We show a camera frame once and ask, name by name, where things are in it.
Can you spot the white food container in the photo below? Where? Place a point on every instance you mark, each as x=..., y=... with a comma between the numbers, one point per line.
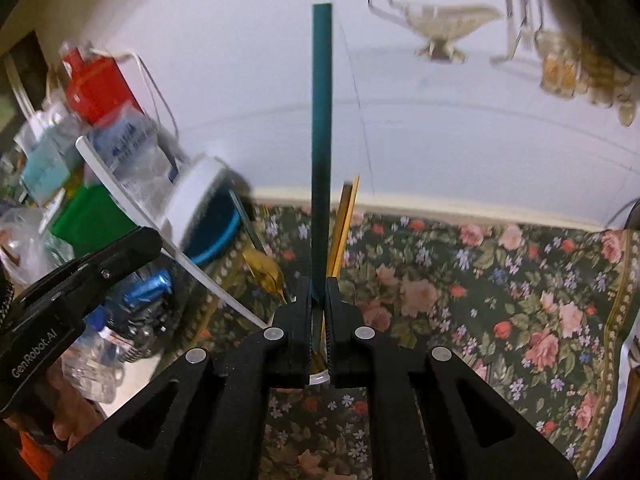
x=195, y=195

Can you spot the gold chopstick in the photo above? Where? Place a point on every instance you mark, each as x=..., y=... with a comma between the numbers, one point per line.
x=356, y=187
x=344, y=225

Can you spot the teal tissue pack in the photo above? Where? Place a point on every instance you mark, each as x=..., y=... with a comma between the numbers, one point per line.
x=44, y=170

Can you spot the white chopstick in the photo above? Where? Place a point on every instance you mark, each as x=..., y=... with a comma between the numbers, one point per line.
x=150, y=221

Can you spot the gold spoon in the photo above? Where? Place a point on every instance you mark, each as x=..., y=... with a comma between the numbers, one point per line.
x=265, y=270

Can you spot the person's left hand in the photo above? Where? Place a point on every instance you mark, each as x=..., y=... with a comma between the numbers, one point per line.
x=75, y=410

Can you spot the gravy boat wall decal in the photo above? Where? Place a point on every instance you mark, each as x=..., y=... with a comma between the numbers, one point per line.
x=435, y=20

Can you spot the blue and white bag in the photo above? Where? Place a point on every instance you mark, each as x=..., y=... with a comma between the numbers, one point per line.
x=130, y=147

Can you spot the floral tablecloth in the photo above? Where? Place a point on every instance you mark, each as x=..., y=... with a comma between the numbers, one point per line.
x=450, y=310

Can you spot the green box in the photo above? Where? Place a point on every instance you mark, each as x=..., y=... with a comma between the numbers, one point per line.
x=85, y=220

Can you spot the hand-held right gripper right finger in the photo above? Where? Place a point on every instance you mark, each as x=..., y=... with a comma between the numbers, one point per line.
x=336, y=320

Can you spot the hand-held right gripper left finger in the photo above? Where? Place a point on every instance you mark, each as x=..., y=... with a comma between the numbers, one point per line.
x=299, y=320

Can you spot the clear plastic bag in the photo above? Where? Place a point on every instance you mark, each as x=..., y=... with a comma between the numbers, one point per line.
x=22, y=245

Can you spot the blue wrapper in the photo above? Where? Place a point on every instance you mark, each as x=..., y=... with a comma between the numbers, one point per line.
x=150, y=285

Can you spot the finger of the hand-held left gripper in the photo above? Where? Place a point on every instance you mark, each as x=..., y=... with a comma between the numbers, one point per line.
x=127, y=257

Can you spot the jars wall decal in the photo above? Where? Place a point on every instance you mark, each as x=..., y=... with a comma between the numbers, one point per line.
x=575, y=75

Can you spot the teal chopstick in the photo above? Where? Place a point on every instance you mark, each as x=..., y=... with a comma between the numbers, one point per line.
x=321, y=110

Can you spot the red box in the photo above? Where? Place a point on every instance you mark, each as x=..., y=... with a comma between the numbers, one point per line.
x=95, y=90

